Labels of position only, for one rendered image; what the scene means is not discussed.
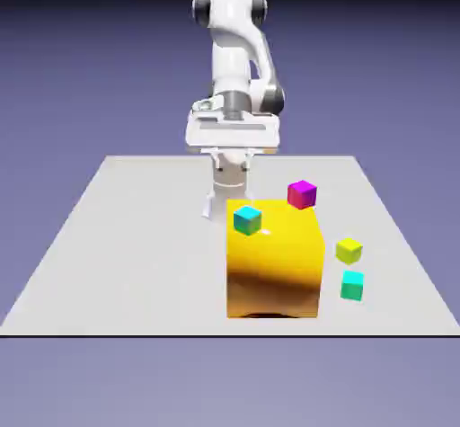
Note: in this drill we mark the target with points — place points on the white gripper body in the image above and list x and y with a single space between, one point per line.
233 137

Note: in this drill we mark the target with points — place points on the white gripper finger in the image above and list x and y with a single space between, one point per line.
216 162
246 162

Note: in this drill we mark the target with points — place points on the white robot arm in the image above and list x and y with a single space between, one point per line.
230 49

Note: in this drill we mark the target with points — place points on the small teal blue cube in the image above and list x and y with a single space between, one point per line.
247 220

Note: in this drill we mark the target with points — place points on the small magenta cube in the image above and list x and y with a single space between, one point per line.
302 195

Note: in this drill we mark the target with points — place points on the small yellow cube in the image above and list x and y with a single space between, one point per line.
348 250

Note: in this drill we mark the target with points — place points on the small mint green cube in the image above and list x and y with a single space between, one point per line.
352 285

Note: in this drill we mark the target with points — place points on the large yellow box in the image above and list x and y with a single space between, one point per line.
276 254

